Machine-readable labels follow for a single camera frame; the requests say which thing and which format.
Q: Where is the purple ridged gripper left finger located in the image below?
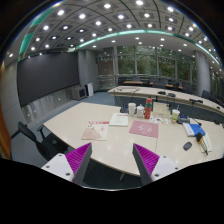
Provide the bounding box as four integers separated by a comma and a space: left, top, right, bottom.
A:
42, 143, 92, 185

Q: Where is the white paper booklet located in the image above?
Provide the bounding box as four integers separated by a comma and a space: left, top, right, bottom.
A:
109, 113, 128, 126

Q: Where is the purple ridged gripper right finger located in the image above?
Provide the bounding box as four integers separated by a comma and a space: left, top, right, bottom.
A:
132, 144, 179, 185

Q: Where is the pink patterned mat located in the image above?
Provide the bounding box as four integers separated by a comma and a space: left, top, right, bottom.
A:
129, 121, 158, 138

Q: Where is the black computer mouse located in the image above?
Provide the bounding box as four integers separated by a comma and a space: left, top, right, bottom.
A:
183, 142, 192, 151

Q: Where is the white box standing card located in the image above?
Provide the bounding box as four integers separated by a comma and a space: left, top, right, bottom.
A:
153, 102, 170, 118

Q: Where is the large dark projection screen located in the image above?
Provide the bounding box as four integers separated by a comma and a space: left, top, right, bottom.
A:
17, 53, 79, 106

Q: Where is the curved long conference desk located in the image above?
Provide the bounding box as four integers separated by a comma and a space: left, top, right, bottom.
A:
109, 86, 224, 124

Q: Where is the black office chair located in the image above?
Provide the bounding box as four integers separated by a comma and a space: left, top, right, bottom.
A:
11, 122, 68, 165

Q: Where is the green and white cup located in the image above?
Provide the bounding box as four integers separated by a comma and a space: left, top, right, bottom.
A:
171, 109, 180, 123

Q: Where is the red water bottle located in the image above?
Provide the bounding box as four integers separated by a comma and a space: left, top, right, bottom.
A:
144, 97, 152, 119

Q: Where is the white paper cup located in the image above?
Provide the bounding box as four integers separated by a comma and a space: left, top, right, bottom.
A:
128, 103, 136, 117

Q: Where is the white lidded mug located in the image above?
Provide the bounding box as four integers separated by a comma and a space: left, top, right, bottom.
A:
137, 104, 145, 118

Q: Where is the red and white booklet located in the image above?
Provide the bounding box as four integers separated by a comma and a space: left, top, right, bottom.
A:
82, 121, 109, 141

